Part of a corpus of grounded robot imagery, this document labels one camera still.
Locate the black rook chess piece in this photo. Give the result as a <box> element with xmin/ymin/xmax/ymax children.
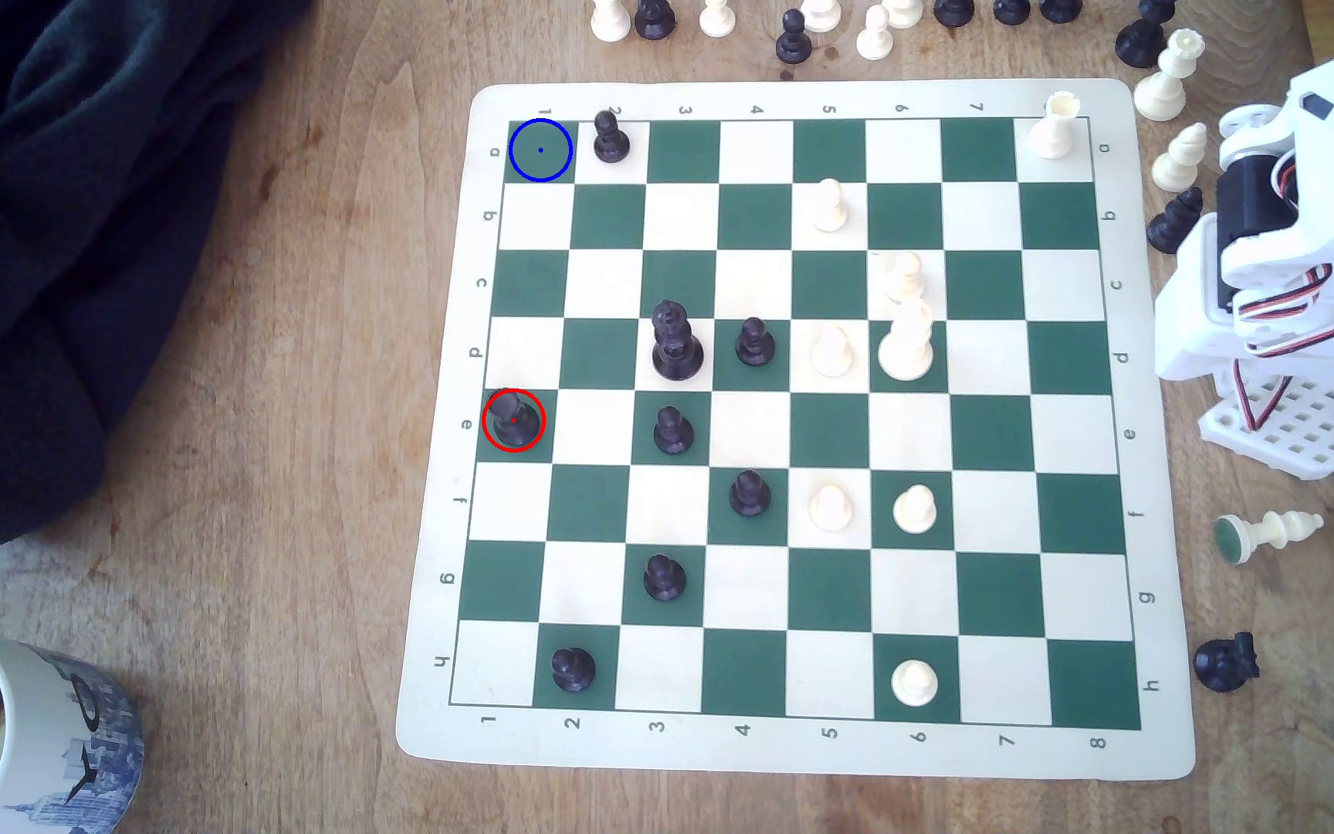
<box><xmin>487</xmin><ymin>392</ymin><xmax>543</xmax><ymax>451</ymax></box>

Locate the black king chess piece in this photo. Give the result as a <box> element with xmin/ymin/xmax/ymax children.
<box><xmin>651</xmin><ymin>300</ymin><xmax>706</xmax><ymax>384</ymax></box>

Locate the green white chess mat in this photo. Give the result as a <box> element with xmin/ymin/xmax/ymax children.
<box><xmin>394</xmin><ymin>79</ymin><xmax>1197</xmax><ymax>781</ymax></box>

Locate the white rook chess piece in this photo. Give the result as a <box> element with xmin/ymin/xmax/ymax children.
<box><xmin>1027</xmin><ymin>91</ymin><xmax>1083</xmax><ymax>161</ymax></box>

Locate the white bishop chess piece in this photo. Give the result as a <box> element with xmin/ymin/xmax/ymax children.
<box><xmin>1151</xmin><ymin>121</ymin><xmax>1210</xmax><ymax>195</ymax></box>
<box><xmin>1214</xmin><ymin>510</ymin><xmax>1325</xmax><ymax>567</ymax></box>

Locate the white queen chess piece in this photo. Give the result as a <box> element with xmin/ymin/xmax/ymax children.
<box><xmin>1133</xmin><ymin>28</ymin><xmax>1207</xmax><ymax>124</ymax></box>

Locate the dark fleece cloth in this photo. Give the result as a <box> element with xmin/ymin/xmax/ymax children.
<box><xmin>0</xmin><ymin>0</ymin><xmax>315</xmax><ymax>555</ymax></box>

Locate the white skyline print mug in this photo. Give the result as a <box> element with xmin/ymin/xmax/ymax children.
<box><xmin>0</xmin><ymin>622</ymin><xmax>145</xmax><ymax>834</ymax></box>

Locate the white perforated base plate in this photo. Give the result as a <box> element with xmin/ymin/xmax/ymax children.
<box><xmin>1197</xmin><ymin>368</ymin><xmax>1334</xmax><ymax>482</ymax></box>

